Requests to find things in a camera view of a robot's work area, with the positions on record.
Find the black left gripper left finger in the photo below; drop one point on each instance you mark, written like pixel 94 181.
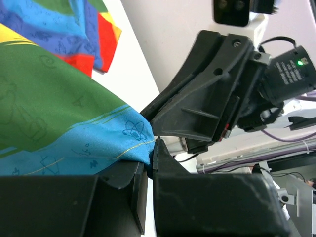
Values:
pixel 111 203

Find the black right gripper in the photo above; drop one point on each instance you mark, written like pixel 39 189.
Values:
pixel 195 111

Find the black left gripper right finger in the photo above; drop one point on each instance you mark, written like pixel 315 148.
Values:
pixel 213 205

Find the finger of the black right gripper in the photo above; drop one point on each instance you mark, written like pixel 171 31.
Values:
pixel 204 49

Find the rainbow striped hooded jacket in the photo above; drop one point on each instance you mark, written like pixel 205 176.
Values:
pixel 54 118

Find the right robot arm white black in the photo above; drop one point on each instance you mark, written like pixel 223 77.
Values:
pixel 254 69

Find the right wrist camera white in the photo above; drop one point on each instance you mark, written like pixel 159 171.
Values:
pixel 243 17

